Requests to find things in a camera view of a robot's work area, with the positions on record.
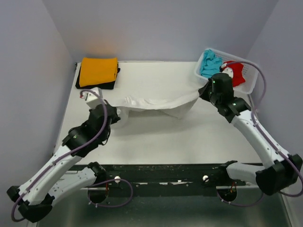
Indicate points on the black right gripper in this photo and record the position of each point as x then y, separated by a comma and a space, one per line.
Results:
202, 91

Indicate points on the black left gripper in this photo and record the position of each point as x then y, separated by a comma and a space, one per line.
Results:
116, 117

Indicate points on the white t shirt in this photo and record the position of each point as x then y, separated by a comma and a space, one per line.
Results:
176, 107

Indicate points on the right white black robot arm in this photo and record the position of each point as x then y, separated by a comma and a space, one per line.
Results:
279, 168

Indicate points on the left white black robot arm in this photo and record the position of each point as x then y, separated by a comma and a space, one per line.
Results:
34, 199

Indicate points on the turquoise t shirt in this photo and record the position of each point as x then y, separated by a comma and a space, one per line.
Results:
210, 64

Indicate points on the folded black t shirt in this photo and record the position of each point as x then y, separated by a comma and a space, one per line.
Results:
107, 86

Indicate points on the red t shirt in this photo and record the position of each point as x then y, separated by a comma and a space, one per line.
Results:
237, 78

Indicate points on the folded orange t shirt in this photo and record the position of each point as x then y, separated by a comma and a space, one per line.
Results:
97, 71

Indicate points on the white plastic laundry basket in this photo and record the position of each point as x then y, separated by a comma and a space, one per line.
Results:
249, 73

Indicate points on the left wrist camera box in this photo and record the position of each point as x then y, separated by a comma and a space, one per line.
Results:
92, 97

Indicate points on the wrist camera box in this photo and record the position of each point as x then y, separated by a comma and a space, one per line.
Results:
227, 70
92, 97

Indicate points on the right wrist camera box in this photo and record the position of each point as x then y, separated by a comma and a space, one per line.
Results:
227, 70

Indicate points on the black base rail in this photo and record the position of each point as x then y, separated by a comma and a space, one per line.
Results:
165, 180

